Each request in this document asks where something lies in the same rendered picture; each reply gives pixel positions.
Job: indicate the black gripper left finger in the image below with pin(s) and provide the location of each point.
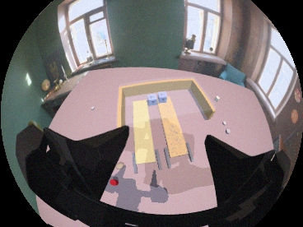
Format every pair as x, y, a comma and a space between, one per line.
94, 159

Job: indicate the red cylinder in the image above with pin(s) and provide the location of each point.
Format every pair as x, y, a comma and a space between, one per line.
114, 182

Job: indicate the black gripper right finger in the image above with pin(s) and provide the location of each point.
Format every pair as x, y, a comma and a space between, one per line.
231, 169

